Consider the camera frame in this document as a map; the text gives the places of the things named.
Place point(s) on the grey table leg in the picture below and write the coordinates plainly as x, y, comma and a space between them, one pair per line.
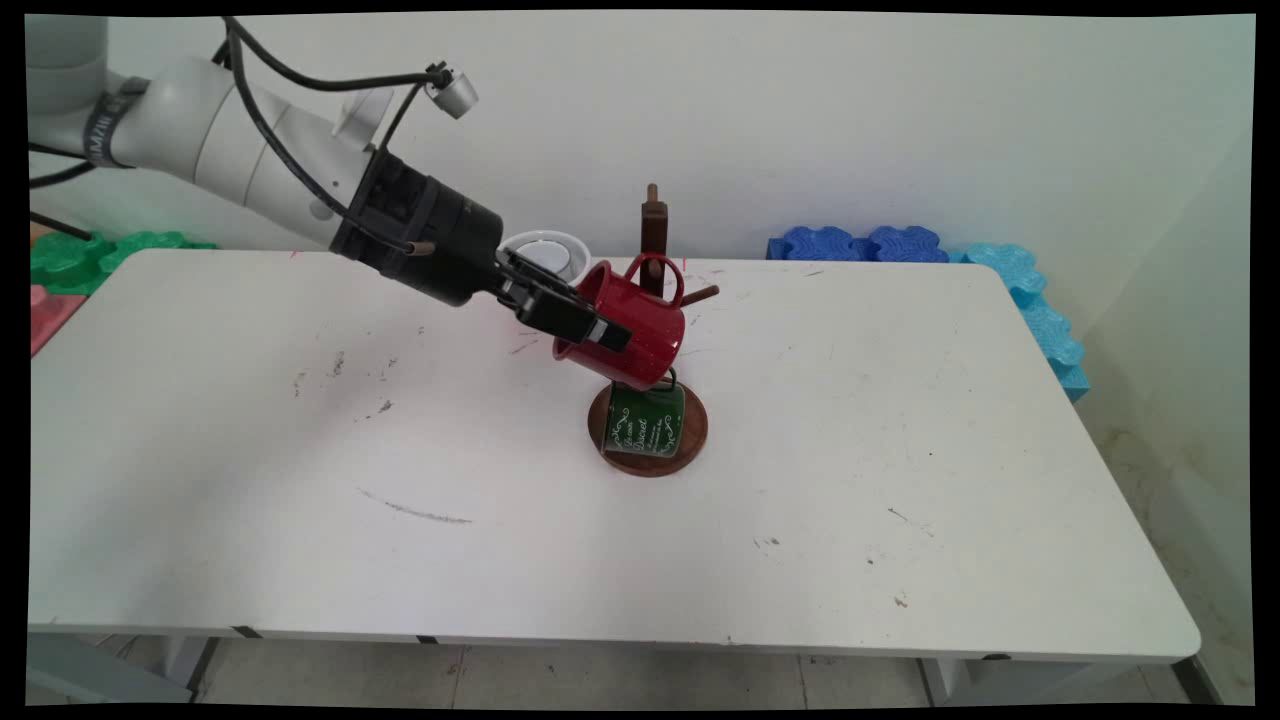
100, 670

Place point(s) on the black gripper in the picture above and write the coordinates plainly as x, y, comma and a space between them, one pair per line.
420, 235

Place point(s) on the dark blue foam tile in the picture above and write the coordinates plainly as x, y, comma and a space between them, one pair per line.
905, 245
815, 245

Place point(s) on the brown wooden mug tree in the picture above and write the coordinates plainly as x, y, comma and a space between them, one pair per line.
655, 230

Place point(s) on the green foam tile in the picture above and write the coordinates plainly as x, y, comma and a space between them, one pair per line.
65, 265

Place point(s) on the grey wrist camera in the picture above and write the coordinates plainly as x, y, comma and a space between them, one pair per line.
455, 92

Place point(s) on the green enamel mug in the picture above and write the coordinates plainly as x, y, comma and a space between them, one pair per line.
645, 425

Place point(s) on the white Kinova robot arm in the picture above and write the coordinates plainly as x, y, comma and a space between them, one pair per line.
200, 130

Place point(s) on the red foam tile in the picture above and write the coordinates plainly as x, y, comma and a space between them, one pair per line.
50, 315

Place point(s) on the red enamel mug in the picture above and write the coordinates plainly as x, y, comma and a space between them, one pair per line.
650, 335

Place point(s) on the light blue foam tile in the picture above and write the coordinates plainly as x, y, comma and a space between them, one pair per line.
1000, 265
1055, 345

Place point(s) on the red bowl white inside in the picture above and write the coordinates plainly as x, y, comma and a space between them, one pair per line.
560, 250

